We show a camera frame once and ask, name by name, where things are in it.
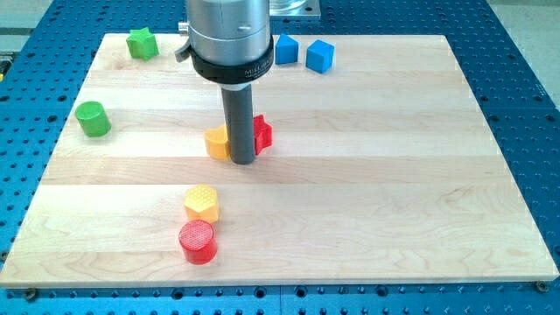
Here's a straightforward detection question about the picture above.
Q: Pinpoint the red star block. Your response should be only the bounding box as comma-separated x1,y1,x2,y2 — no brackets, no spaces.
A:
253,115,273,156

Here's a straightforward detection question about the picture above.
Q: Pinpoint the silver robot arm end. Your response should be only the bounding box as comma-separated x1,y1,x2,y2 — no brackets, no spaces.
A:
175,0,274,85

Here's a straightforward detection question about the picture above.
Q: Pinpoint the green star block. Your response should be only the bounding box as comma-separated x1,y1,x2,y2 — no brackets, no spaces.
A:
126,27,159,61

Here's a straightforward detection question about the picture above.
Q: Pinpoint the yellow heart block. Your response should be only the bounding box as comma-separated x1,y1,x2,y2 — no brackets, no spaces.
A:
204,125,230,160

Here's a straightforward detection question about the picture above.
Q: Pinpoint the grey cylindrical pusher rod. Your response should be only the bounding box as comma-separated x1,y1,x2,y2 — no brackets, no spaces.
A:
220,83,256,165

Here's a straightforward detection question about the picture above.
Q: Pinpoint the yellow hexagon block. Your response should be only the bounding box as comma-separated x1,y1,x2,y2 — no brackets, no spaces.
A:
184,185,220,223

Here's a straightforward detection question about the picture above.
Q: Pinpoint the light wooden board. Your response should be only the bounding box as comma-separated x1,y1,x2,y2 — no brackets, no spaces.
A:
1,33,559,289

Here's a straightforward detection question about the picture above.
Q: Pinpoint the blue pentagon block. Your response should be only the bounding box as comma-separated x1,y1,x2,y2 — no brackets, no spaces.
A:
275,33,299,65

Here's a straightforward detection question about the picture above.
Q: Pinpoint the blue cube block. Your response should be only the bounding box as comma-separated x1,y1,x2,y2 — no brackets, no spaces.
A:
305,39,335,74

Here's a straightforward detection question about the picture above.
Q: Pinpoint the red cylinder block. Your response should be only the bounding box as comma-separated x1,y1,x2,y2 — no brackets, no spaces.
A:
178,220,218,265

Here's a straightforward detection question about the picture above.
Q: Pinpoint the green cylinder block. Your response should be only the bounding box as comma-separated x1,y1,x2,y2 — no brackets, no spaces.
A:
74,101,112,137

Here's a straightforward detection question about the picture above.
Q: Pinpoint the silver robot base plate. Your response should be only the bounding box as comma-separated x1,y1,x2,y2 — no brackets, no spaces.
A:
269,0,321,20

